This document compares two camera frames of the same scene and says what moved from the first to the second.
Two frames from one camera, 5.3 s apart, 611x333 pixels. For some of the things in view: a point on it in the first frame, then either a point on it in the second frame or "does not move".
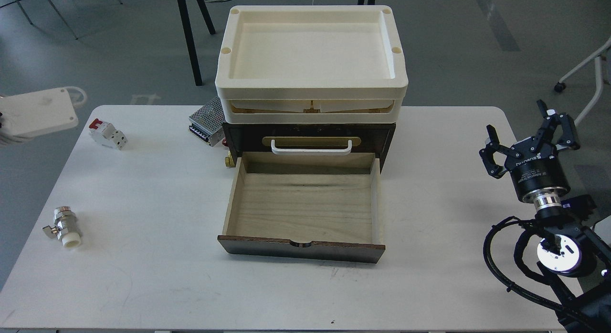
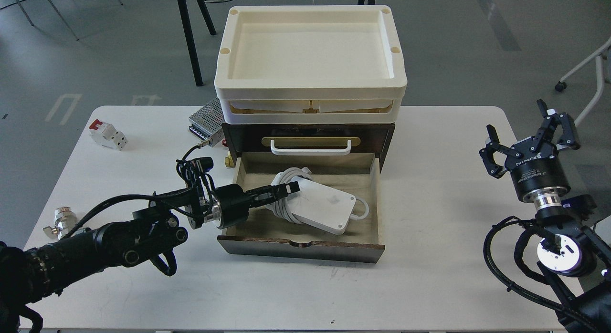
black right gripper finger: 544,137 does not move
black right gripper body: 537,174 does not move
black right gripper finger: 496,170 does not move
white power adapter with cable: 24,115 to 317,204
